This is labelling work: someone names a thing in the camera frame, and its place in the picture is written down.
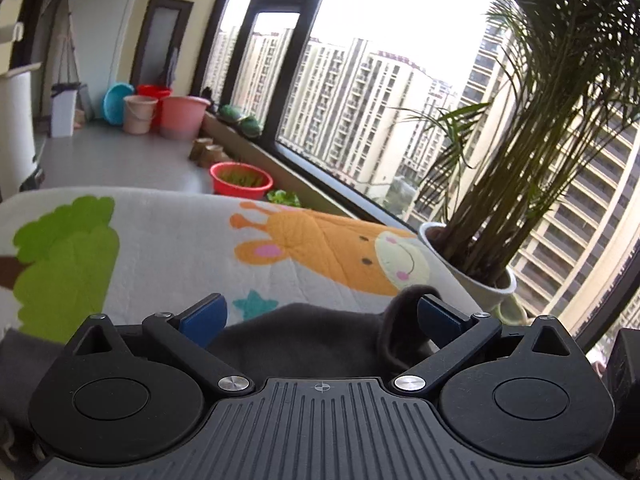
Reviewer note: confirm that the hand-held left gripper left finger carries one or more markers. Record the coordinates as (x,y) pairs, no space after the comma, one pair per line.
(205,317)

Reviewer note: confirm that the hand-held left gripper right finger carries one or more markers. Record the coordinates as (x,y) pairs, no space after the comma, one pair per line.
(440,317)

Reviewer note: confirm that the dark grey garment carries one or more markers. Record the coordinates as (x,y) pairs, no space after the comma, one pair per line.
(300,340)

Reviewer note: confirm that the white plant pot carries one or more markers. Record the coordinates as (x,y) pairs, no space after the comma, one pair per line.
(475,285)

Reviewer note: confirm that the printed giraffe and tree mat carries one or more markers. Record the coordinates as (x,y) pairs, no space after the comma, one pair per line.
(165,240)

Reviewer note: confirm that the red basin with greens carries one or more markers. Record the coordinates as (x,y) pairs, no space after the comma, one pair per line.
(240,185)

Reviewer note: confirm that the green leafy vegetable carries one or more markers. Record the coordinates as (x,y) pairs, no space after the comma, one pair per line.
(284,199)

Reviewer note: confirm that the green items on windowsill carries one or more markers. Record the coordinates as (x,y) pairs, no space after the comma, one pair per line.
(250,126)

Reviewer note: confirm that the pink plastic basin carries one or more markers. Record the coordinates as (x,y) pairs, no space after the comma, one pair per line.
(182,117)

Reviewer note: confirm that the green slipper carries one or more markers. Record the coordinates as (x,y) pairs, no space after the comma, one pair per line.
(230,112)

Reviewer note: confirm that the beige plastic bucket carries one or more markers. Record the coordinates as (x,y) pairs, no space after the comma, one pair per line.
(139,117)

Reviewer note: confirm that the potted palm plant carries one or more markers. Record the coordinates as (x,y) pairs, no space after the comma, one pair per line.
(540,110)

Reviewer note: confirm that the red plastic bucket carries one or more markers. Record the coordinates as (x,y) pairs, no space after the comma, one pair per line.
(155,91)

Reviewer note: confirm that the blue plastic basin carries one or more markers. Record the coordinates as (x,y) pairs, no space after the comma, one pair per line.
(114,102)

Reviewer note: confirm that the white trash bin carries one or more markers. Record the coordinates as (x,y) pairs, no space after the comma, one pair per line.
(64,115)

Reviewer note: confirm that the dark hanging cloth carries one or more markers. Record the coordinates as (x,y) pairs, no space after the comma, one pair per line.
(172,67)

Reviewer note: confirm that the white floor appliance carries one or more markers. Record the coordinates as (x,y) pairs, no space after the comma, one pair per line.
(17,130)

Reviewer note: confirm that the frosted glass door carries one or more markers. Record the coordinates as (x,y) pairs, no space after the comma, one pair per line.
(160,40)

